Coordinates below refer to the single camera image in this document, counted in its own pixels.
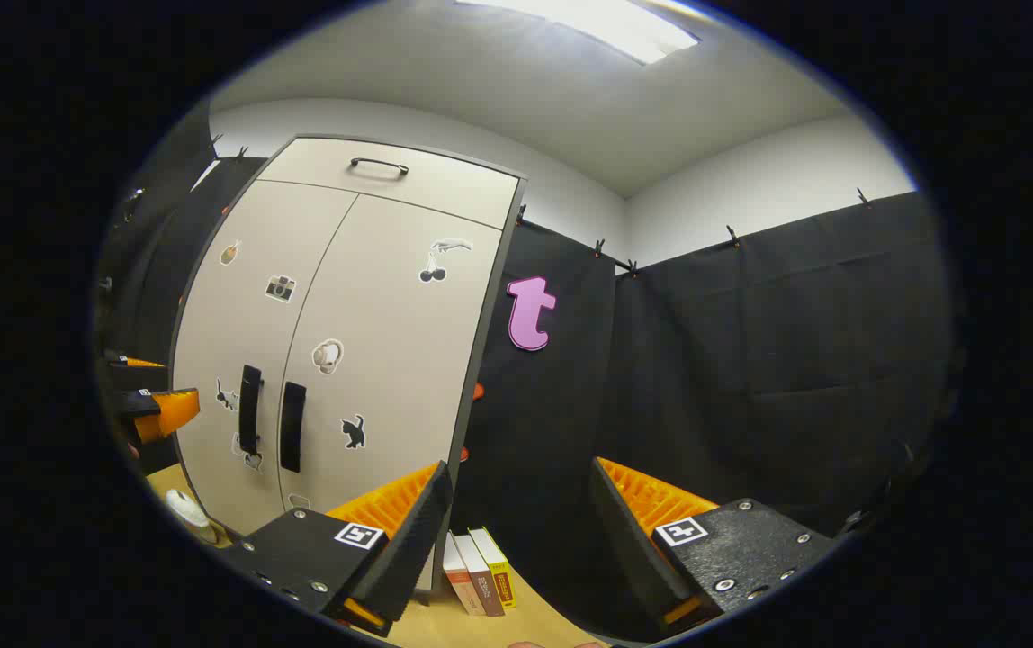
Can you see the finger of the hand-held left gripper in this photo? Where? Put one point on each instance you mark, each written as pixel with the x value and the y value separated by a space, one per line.
pixel 139 363
pixel 175 409

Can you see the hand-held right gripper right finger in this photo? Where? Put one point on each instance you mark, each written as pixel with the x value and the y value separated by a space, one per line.
pixel 633 549

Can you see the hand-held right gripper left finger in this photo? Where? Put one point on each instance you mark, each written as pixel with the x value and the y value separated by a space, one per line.
pixel 413 549

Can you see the beige cabinet door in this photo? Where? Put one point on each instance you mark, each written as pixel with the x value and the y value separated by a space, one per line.
pixel 390 360
pixel 247 315

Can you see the beige double-door shoe cabinet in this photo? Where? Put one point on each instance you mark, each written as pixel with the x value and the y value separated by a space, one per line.
pixel 480 360

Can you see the beige cabinet drawer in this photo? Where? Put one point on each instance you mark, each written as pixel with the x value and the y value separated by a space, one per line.
pixel 435 193

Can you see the white and orange box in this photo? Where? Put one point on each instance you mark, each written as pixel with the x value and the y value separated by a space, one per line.
pixel 461 580

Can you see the brown box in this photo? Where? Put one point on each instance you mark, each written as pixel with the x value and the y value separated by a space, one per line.
pixel 485 585

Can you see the yellow box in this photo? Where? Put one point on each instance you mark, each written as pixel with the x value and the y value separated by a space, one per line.
pixel 503 576

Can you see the small white object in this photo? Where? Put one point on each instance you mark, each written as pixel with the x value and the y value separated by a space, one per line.
pixel 185 511

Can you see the black backdrop cloth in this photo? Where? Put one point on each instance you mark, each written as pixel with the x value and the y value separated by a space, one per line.
pixel 750 360

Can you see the ceiling light panel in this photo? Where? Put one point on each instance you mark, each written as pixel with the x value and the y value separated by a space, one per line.
pixel 606 27

